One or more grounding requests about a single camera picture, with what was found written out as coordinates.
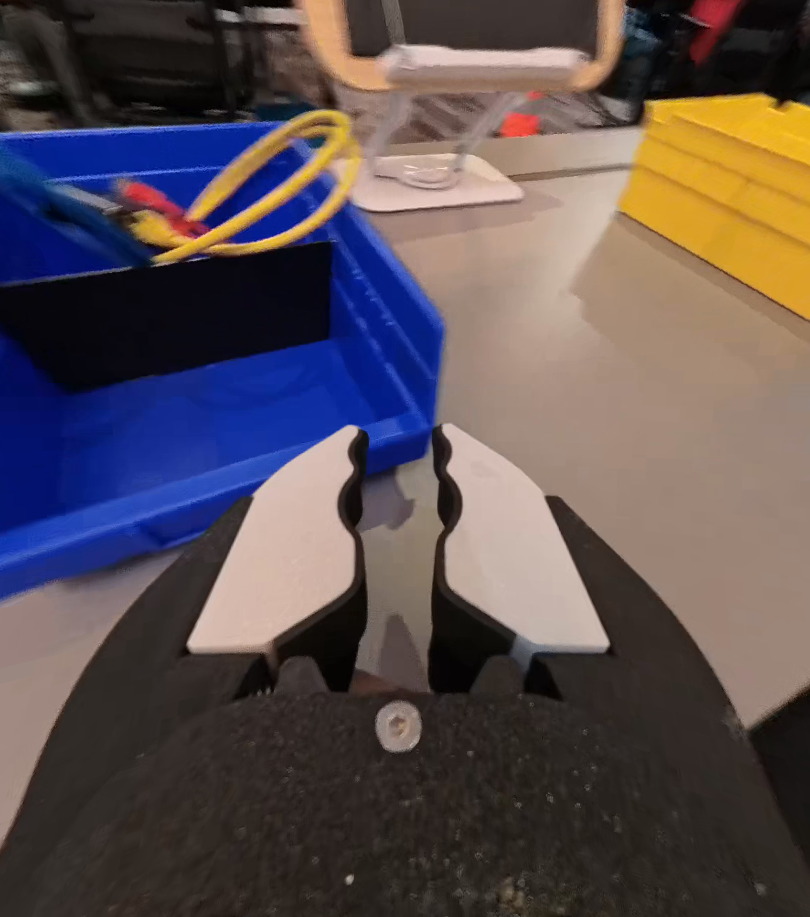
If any yellow ethernet cable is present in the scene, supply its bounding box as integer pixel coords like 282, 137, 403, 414
129, 109, 363, 262

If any blue ethernet cable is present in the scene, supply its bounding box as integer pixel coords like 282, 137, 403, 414
0, 115, 155, 267

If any red ethernet cable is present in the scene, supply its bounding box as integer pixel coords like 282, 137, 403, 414
115, 179, 209, 237

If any black ethernet splitter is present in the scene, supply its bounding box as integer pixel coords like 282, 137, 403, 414
54, 182, 123, 216

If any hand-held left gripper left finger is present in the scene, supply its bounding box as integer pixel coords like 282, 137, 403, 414
186, 425, 370, 693

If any black bin divider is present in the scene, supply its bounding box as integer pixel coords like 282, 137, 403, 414
0, 241, 334, 394

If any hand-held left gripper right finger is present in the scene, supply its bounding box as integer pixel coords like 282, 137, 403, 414
428, 423, 611, 693

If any white tablet stand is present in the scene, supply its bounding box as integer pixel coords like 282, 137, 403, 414
351, 44, 592, 213

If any blue plastic bin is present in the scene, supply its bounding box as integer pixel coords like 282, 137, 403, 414
0, 122, 445, 603

